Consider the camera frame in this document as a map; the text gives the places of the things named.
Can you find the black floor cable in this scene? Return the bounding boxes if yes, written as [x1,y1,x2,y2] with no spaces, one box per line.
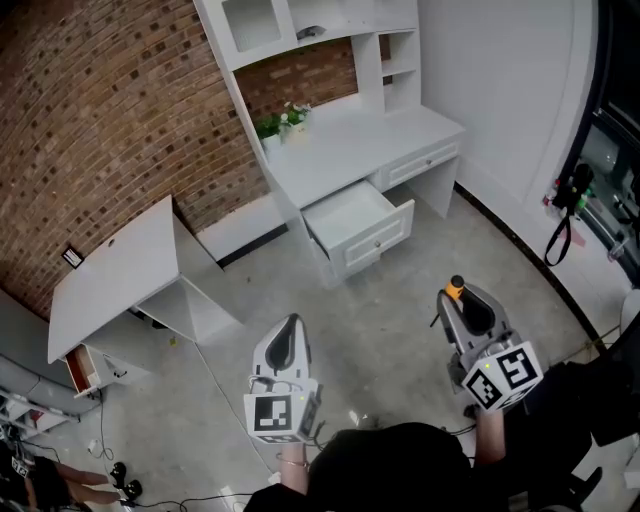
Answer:
[96,389,117,462]

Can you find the white desk with hutch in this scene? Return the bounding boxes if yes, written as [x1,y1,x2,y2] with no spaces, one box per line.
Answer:
[192,0,467,290]

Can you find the black camera device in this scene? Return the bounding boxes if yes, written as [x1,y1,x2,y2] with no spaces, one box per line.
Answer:
[552,162,596,211]

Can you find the white-flowered potted plant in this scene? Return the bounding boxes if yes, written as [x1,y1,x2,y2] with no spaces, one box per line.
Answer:
[279,101,314,146]

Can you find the person's left forearm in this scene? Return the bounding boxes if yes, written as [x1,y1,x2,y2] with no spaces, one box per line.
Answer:
[276,439,312,497]

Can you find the small plain white desk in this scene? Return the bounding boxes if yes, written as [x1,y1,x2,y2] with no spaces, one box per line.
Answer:
[47,194,246,401]

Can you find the orange-handled screwdriver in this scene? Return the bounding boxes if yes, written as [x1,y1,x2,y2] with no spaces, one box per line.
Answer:
[430,275,467,329]

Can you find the black strap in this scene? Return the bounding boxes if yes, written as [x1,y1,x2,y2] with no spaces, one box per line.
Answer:
[543,209,574,268]

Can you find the closed white drawer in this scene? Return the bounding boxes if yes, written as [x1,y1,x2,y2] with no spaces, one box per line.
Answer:
[378,141,461,193]

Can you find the person's black shirt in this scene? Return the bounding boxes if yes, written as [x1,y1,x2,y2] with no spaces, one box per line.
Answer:
[242,360,601,512]

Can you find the person's right forearm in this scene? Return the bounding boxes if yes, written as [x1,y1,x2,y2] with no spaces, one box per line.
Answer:
[472,407,509,469]

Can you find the white drawer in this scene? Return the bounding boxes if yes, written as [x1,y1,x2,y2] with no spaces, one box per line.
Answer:
[378,141,461,193]
[302,179,417,290]

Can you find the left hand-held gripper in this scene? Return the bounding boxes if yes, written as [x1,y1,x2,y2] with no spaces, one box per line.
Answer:
[243,313,325,446]

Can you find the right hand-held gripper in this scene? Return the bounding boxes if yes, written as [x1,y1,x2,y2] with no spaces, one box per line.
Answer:
[436,286,545,415]

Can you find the grey cabinet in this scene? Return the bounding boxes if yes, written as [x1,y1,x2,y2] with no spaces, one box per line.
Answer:
[0,289,101,417]

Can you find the white floor cable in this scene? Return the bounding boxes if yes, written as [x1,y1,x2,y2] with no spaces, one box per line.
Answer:
[192,339,274,474]

